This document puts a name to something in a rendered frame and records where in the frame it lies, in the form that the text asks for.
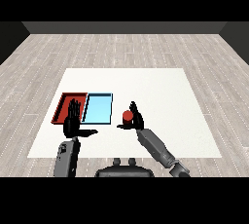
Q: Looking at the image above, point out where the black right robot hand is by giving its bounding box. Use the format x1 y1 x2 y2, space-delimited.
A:
116 100 146 131

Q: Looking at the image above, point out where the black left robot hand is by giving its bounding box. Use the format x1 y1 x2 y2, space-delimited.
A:
62 98 99 139

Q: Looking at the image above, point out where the small red can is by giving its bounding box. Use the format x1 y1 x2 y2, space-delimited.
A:
122 110 134 127

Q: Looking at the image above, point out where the shallow red open box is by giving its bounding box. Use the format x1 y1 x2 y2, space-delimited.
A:
51 92 89 126

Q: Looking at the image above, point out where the shallow light blue open box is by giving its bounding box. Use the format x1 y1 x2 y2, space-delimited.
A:
81 93 114 126

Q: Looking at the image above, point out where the dark grey robot body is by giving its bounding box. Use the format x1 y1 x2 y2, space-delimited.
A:
94 157 156 178

